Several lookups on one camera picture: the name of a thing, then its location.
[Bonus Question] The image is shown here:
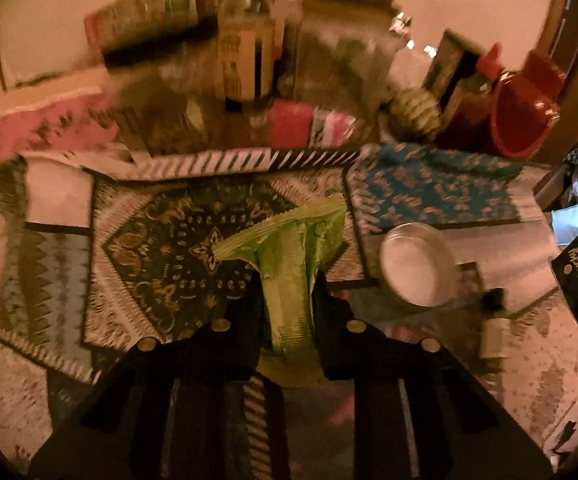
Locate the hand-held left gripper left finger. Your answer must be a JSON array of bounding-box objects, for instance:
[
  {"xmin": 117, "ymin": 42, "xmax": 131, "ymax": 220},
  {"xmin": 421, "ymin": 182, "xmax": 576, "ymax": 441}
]
[{"xmin": 29, "ymin": 272, "xmax": 266, "ymax": 480}]

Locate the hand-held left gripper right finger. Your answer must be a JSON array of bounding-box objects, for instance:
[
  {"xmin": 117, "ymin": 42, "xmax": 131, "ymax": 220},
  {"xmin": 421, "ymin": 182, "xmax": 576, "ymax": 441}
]
[{"xmin": 313, "ymin": 271, "xmax": 554, "ymax": 480}]

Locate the green cloth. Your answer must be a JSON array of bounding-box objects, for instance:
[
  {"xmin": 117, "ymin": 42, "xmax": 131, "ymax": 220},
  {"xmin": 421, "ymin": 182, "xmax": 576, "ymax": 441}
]
[{"xmin": 213, "ymin": 194, "xmax": 348, "ymax": 387}]

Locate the small dark-capped bottle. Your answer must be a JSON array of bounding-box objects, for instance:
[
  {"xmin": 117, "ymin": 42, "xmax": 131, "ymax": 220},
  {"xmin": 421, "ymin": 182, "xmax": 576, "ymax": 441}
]
[{"xmin": 478, "ymin": 287, "xmax": 513, "ymax": 362}]

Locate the dark paisley patterned cloth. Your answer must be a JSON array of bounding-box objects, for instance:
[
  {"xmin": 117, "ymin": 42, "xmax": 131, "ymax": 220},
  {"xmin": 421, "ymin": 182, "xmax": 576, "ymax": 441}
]
[{"xmin": 83, "ymin": 169, "xmax": 370, "ymax": 361}]

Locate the blue floral cloth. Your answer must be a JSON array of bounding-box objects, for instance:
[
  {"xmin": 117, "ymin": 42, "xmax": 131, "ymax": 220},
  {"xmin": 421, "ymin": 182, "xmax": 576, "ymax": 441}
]
[{"xmin": 345, "ymin": 141, "xmax": 536, "ymax": 234}]

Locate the red plastic container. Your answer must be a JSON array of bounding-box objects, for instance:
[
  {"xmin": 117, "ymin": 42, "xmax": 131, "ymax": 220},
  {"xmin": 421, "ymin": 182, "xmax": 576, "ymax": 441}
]
[{"xmin": 488, "ymin": 49, "xmax": 568, "ymax": 159}]

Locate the pink packet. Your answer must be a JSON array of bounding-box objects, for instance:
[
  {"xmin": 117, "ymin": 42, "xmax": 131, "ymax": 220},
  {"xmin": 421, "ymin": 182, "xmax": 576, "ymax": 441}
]
[{"xmin": 268, "ymin": 99, "xmax": 316, "ymax": 149}]

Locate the blue zigzag cloth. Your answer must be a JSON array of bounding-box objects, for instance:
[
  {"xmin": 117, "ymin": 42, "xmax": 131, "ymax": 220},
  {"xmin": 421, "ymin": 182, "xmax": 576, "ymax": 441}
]
[{"xmin": 0, "ymin": 229, "xmax": 96, "ymax": 362}]

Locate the ribbed yellow jar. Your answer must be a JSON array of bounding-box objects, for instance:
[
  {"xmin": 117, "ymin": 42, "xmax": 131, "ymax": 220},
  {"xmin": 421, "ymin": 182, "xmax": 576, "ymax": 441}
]
[{"xmin": 393, "ymin": 86, "xmax": 443, "ymax": 134}]

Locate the red-capped bottle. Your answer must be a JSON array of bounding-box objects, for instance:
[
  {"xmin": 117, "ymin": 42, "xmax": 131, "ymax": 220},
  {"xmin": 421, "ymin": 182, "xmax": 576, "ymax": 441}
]
[{"xmin": 473, "ymin": 41, "xmax": 506, "ymax": 97}]

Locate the dark box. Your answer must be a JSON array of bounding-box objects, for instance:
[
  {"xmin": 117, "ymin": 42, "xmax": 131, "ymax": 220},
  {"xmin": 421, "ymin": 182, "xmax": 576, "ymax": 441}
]
[{"xmin": 425, "ymin": 29, "xmax": 486, "ymax": 117}]

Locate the dark glass bottle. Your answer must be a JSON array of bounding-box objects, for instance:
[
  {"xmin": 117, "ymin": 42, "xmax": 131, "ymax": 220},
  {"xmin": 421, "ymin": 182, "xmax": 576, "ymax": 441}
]
[{"xmin": 215, "ymin": 0, "xmax": 278, "ymax": 112}]

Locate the clear plastic bag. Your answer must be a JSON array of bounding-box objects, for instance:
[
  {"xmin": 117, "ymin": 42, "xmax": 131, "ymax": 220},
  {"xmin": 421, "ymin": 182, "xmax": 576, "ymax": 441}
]
[{"xmin": 293, "ymin": 9, "xmax": 396, "ymax": 112}]

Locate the pink patterned cloth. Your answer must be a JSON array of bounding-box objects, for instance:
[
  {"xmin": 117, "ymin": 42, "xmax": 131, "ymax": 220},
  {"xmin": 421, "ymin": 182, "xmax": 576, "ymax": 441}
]
[{"xmin": 0, "ymin": 96, "xmax": 121, "ymax": 162}]

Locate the striped snack box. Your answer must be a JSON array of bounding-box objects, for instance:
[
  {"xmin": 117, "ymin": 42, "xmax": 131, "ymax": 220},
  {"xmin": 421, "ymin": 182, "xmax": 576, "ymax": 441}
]
[{"xmin": 83, "ymin": 0, "xmax": 201, "ymax": 57}]

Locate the thin wall cable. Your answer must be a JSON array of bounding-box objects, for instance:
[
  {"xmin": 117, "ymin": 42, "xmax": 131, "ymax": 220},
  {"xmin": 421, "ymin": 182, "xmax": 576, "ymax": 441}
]
[{"xmin": 0, "ymin": 0, "xmax": 9, "ymax": 92}]

